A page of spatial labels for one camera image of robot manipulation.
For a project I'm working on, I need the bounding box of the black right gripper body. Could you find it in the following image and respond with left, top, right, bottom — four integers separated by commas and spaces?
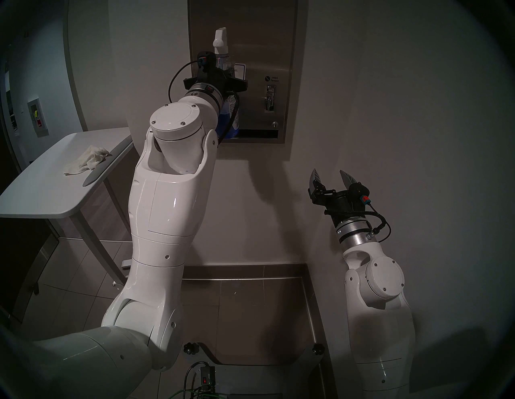
322, 188, 371, 226

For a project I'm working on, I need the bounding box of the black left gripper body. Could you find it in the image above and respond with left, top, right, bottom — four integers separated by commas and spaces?
197, 68, 228, 93

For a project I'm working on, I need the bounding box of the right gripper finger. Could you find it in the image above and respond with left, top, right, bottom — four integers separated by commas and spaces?
339, 169, 361, 195
307, 169, 327, 204

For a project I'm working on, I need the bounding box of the clear spray cleaner bottle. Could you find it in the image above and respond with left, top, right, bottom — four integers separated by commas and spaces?
213, 27, 243, 140

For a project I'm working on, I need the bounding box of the crumpled white cloth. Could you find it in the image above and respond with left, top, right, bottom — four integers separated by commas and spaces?
63, 145, 112, 176

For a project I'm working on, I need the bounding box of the white table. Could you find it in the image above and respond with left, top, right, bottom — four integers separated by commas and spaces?
0, 128, 135, 288

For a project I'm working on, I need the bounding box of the black box with red light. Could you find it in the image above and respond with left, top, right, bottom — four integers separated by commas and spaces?
197, 364, 216, 389

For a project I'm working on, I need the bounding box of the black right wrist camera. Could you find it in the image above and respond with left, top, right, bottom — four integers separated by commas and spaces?
349, 182, 371, 206

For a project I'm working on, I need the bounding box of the black left wrist camera cable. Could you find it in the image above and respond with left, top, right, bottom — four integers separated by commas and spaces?
168, 60, 200, 104

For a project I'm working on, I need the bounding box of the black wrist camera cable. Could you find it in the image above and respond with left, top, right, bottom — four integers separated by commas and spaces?
362, 201, 391, 243
168, 60, 200, 104

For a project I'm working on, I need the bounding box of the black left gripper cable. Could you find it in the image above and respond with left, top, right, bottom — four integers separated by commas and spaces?
216, 93, 242, 142

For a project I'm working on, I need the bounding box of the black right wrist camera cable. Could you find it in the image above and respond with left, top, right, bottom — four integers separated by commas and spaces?
362, 201, 391, 243

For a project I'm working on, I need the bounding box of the stainless steel wall dispenser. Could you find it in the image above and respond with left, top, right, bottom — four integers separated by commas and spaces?
187, 0, 299, 144

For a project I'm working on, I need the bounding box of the fire extinguisher wall cabinet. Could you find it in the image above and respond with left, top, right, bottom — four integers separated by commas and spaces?
27, 97, 49, 138

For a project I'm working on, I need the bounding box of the grey robot base frame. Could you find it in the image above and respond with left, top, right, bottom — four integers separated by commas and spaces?
193, 342, 326, 399

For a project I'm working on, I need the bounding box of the black base cable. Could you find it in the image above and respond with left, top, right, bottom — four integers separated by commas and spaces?
184, 361, 210, 399

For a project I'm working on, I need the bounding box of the green cable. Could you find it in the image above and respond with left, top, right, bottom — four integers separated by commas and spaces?
167, 386, 210, 399

